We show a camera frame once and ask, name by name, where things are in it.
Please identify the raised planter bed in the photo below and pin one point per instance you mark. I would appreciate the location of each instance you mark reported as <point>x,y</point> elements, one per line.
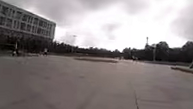
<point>95,59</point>

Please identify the grey paved plaza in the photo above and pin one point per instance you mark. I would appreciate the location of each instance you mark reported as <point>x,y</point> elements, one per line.
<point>81,89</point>

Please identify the row of trees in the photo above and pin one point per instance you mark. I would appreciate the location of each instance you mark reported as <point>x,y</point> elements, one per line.
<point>135,52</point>

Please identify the person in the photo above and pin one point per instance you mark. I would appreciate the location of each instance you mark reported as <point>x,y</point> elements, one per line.
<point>45,51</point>

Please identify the large pale office building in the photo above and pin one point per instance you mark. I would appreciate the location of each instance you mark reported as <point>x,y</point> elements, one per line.
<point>17,21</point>

